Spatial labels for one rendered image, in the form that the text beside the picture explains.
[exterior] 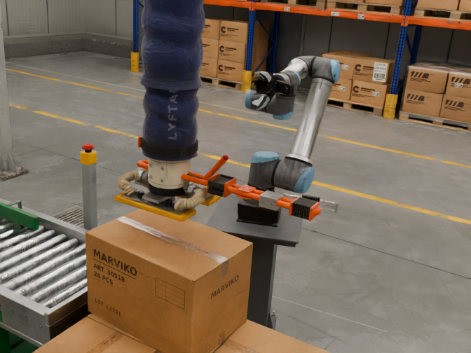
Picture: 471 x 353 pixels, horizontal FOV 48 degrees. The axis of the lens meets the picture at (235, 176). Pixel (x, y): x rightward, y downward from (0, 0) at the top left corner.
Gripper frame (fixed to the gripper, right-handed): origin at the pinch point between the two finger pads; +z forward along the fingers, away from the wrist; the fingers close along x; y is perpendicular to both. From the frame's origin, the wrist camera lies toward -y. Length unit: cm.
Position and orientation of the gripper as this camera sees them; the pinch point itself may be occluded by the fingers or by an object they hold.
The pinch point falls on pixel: (259, 91)
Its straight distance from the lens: 217.0
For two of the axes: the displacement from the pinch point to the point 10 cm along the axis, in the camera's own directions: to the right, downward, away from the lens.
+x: 0.6, -9.3, -3.5
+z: -5.0, 2.7, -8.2
